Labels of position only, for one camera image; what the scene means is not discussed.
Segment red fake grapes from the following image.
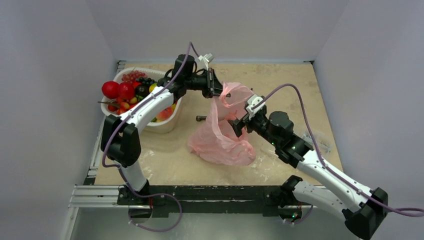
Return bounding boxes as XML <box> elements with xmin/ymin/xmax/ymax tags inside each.
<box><xmin>121</xmin><ymin>70</ymin><xmax>148</xmax><ymax>83</ymax></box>

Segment red fake apple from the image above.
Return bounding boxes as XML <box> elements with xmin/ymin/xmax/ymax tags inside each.
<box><xmin>101</xmin><ymin>81</ymin><xmax>120</xmax><ymax>99</ymax></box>

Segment aluminium frame rail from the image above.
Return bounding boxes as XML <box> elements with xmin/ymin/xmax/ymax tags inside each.
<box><xmin>68</xmin><ymin>185</ymin><xmax>119</xmax><ymax>208</ymax></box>

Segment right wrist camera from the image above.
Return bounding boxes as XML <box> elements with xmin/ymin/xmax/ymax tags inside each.
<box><xmin>244</xmin><ymin>94</ymin><xmax>266</xmax><ymax>120</ymax></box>

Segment black fake grapes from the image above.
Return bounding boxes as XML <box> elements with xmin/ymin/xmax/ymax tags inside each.
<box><xmin>133</xmin><ymin>77</ymin><xmax>156</xmax><ymax>87</ymax></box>

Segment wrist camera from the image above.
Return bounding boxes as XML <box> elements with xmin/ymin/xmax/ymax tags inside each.
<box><xmin>244</xmin><ymin>94</ymin><xmax>266</xmax><ymax>120</ymax></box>
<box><xmin>197</xmin><ymin>53</ymin><xmax>215</xmax><ymax>70</ymax></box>

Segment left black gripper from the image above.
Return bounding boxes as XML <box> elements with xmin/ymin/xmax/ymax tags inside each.
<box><xmin>184</xmin><ymin>67</ymin><xmax>231</xmax><ymax>99</ymax></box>

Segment clear plastic screw box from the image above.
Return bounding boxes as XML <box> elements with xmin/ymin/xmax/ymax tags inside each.
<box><xmin>261</xmin><ymin>130</ymin><xmax>332</xmax><ymax>157</ymax></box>

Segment pink plastic bag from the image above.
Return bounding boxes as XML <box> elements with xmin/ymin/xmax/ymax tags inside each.
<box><xmin>187</xmin><ymin>82</ymin><xmax>256</xmax><ymax>166</ymax></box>

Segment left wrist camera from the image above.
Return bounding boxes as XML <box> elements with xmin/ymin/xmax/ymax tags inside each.
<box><xmin>197</xmin><ymin>53</ymin><xmax>215</xmax><ymax>70</ymax></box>

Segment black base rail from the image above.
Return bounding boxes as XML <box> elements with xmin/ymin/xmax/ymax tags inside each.
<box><xmin>117</xmin><ymin>185</ymin><xmax>303</xmax><ymax>221</ymax></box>

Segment red fake pomegranate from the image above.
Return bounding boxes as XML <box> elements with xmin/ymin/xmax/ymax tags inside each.
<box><xmin>118</xmin><ymin>82</ymin><xmax>136</xmax><ymax>100</ymax></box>

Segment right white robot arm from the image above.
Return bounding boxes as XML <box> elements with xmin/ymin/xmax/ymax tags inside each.
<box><xmin>229</xmin><ymin>111</ymin><xmax>388</xmax><ymax>240</ymax></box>

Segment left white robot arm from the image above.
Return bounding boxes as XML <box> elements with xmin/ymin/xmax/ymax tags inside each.
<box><xmin>100</xmin><ymin>53</ymin><xmax>223</xmax><ymax>205</ymax></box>

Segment white fruit basket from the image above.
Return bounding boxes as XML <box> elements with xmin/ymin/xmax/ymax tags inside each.
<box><xmin>100</xmin><ymin>67</ymin><xmax>183</xmax><ymax>134</ymax></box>

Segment grey metal faucet handle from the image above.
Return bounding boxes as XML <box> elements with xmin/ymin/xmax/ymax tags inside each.
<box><xmin>195</xmin><ymin>115</ymin><xmax>207</xmax><ymax>122</ymax></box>

